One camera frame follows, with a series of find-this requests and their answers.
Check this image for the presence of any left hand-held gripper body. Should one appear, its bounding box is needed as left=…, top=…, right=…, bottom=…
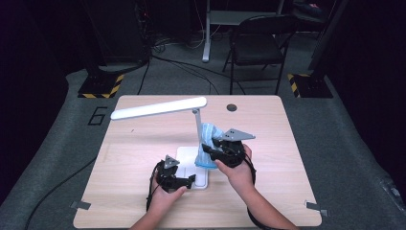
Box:
left=156, top=154, right=185, bottom=194

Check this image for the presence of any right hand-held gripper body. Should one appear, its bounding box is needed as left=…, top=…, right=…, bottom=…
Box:
left=210, top=128, right=257, bottom=169

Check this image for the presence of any blue striped cleaning cloth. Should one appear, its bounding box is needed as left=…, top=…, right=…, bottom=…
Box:
left=194, top=123, right=225, bottom=170

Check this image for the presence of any white desk lamp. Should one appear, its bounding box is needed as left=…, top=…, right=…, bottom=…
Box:
left=110, top=96, right=210, bottom=190

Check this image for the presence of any person's left hand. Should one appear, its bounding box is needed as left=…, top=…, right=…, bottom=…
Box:
left=149, top=178, right=188, bottom=214

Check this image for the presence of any person's right hand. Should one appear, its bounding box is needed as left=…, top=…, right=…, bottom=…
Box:
left=214, top=144, right=257, bottom=196

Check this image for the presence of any grey tape piece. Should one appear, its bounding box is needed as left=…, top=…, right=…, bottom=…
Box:
left=305, top=200, right=328, bottom=218
left=70, top=200, right=92, bottom=211

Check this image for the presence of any black folding chair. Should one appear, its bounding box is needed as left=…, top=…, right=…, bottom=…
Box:
left=222, top=13, right=300, bottom=96

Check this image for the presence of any black stand with striped base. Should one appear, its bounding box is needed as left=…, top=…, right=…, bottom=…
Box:
left=286, top=0, right=350, bottom=99
left=78, top=0, right=125, bottom=100

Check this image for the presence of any dark equipment cabinet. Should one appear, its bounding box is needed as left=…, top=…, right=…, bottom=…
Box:
left=89, top=0, right=151, bottom=65

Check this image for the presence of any right hand-held gripper cable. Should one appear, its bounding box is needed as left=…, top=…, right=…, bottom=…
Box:
left=243, top=152, right=279, bottom=230

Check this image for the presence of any long black floor cable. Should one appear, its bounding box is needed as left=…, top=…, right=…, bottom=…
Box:
left=149, top=55, right=247, bottom=96

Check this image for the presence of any white table frame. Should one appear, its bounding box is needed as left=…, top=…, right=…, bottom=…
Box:
left=201, top=0, right=285, bottom=63

